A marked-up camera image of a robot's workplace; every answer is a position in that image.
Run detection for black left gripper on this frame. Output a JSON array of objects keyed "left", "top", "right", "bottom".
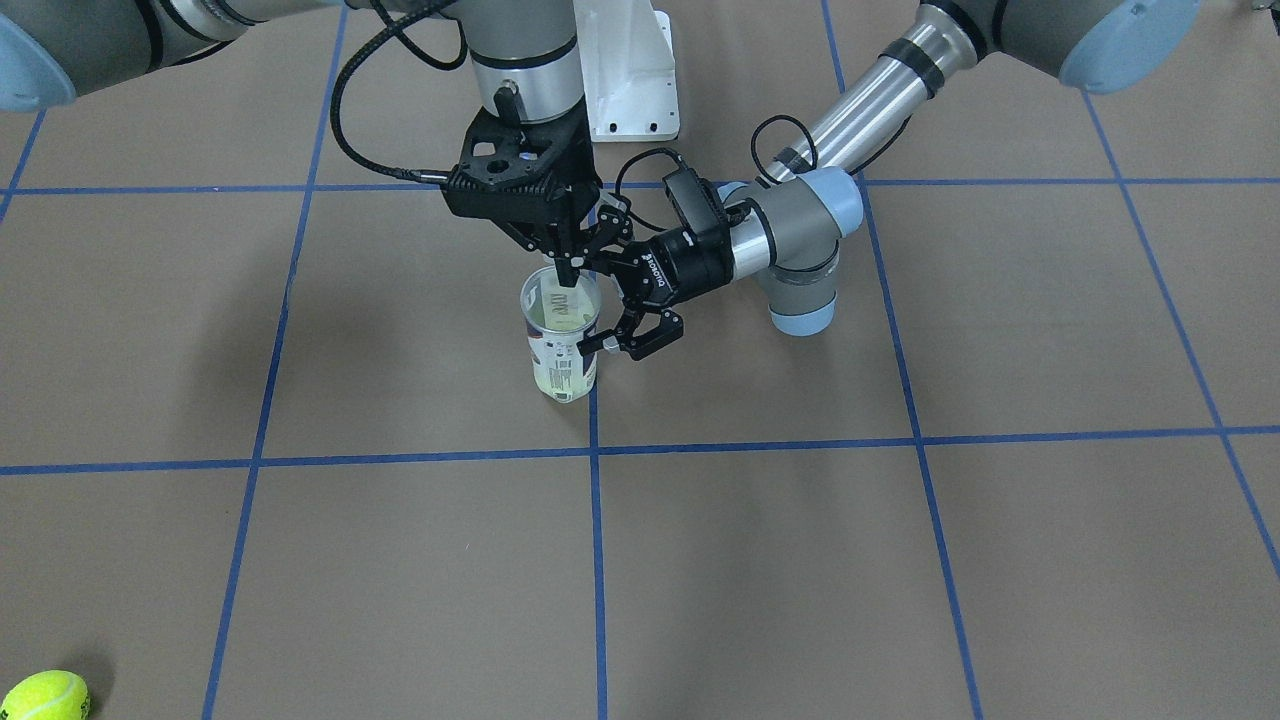
[{"left": 579, "top": 196, "right": 733, "bottom": 361}]

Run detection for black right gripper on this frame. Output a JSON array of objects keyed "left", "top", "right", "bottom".
[{"left": 442, "top": 102, "right": 596, "bottom": 288}]

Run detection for clear tennis ball tube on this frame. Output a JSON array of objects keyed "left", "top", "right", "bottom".
[{"left": 518, "top": 266, "right": 602, "bottom": 366}]

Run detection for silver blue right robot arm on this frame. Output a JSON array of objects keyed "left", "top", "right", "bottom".
[{"left": 3, "top": 1, "right": 602, "bottom": 287}]

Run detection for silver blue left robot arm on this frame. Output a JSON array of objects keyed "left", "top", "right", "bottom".
[{"left": 577, "top": 1, "right": 1201, "bottom": 360}]

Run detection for blue tape grid lines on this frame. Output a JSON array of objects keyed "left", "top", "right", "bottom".
[{"left": 3, "top": 1, "right": 1277, "bottom": 719}]

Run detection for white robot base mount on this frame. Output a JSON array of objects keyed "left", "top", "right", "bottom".
[{"left": 573, "top": 1, "right": 681, "bottom": 143}]

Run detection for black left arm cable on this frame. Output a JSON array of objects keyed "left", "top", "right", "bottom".
[{"left": 614, "top": 114, "right": 820, "bottom": 217}]

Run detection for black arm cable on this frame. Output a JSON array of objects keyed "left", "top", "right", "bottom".
[
  {"left": 330, "top": 0, "right": 471, "bottom": 187},
  {"left": 614, "top": 114, "right": 820, "bottom": 217}
]

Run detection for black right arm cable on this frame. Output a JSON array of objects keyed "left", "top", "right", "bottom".
[{"left": 330, "top": 0, "right": 471, "bottom": 187}]

